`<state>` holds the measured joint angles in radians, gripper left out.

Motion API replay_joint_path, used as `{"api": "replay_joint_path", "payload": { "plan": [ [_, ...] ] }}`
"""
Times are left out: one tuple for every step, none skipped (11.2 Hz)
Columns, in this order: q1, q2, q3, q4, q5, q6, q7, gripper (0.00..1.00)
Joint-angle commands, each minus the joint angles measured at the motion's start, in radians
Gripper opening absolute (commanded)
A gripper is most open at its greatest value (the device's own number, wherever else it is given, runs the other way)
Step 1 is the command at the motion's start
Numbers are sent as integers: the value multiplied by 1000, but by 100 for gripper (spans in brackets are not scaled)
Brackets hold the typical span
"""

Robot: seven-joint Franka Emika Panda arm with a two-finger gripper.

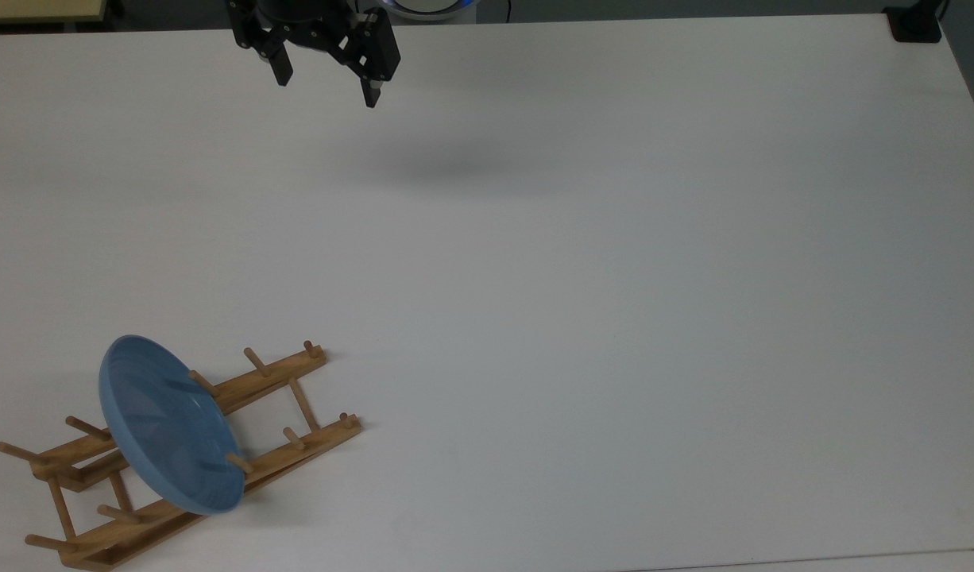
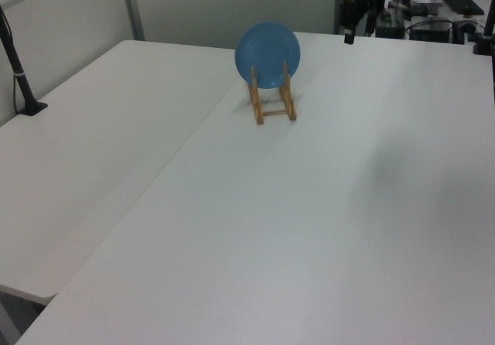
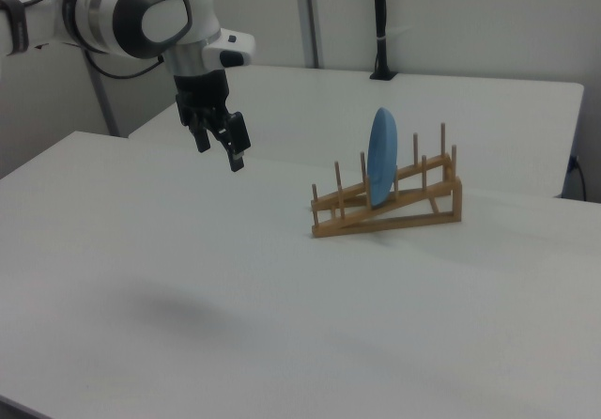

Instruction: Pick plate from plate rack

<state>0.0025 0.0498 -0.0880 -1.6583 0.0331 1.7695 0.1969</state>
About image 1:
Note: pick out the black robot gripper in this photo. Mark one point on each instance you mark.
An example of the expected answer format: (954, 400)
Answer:
(328, 32)

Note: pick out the blue round plate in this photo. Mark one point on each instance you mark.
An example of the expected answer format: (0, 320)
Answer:
(165, 429)

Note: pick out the white robot base blue light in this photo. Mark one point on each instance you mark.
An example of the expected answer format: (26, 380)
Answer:
(423, 8)

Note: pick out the wooden plate rack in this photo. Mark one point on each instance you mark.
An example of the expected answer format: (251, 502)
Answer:
(296, 457)

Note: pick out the yellow wooden side table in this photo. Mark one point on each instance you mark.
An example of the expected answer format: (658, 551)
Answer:
(34, 9)

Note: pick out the black clamp mount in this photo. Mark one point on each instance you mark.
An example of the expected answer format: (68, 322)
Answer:
(914, 24)

